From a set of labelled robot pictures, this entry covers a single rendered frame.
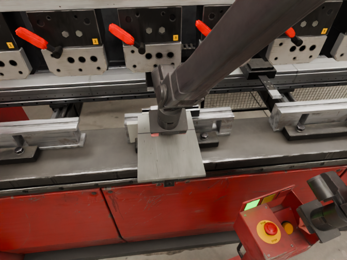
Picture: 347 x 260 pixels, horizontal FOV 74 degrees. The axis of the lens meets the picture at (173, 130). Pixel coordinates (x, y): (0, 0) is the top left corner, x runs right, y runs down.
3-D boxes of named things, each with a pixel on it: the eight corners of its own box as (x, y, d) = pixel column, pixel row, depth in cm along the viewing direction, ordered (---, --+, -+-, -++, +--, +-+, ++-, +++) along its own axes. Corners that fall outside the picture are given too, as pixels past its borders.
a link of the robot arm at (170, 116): (160, 115, 50) (185, 111, 50) (154, 87, 52) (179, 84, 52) (159, 126, 56) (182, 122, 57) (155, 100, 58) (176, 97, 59)
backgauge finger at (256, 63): (260, 102, 85) (264, 91, 82) (238, 67, 104) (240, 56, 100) (291, 100, 86) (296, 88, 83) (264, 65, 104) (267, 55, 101)
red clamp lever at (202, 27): (200, 21, 52) (227, 46, 57) (196, 15, 55) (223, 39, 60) (194, 28, 53) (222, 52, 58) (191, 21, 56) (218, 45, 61)
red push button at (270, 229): (266, 241, 70) (269, 236, 68) (258, 228, 73) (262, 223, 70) (277, 236, 71) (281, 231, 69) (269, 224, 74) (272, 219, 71)
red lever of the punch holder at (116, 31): (110, 25, 50) (146, 50, 55) (112, 18, 53) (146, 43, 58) (106, 31, 51) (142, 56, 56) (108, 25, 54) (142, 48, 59)
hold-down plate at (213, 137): (136, 153, 82) (135, 148, 80) (136, 142, 85) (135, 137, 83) (218, 147, 84) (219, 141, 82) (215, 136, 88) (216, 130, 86)
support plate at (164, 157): (138, 182, 60) (137, 180, 59) (138, 116, 79) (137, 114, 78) (205, 176, 61) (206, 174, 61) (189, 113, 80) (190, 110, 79)
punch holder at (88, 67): (52, 77, 62) (24, 12, 50) (60, 62, 68) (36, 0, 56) (108, 74, 63) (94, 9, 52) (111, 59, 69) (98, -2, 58)
